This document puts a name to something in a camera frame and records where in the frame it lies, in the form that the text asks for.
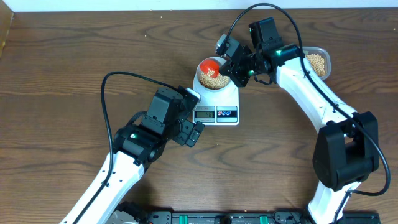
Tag orange plastic measuring scoop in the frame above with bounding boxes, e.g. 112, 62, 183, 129
199, 58, 220, 78

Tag soybeans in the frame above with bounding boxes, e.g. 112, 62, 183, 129
305, 54, 326, 77
199, 72, 230, 90

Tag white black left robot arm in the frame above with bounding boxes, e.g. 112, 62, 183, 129
62, 87, 204, 223

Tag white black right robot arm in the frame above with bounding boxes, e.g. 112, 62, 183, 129
216, 17, 380, 223

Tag grey round bowl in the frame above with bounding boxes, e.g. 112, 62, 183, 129
197, 57, 231, 90

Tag white digital kitchen scale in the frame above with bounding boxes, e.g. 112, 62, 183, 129
192, 73, 240, 126

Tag clear plastic container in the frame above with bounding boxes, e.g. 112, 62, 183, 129
303, 47, 331, 80

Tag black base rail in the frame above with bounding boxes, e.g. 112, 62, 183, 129
118, 203, 381, 224

